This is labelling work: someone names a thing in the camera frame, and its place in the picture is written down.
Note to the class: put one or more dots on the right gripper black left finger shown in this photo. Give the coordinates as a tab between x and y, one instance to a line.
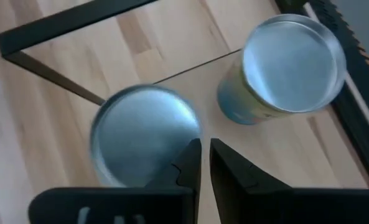
171	202

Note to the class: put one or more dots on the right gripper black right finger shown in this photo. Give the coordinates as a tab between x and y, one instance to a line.
252	199

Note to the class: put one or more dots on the large can orange label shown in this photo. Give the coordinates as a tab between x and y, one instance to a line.
140	133

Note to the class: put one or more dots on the large can green blue label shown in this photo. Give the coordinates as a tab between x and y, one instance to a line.
290	62

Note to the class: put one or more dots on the black shelf side bar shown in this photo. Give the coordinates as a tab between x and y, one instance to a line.
63	21

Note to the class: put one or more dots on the black mat hazard stripe edge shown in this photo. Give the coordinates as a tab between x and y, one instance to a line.
336	34

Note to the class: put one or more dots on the black metal frame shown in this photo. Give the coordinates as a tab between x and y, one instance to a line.
280	149

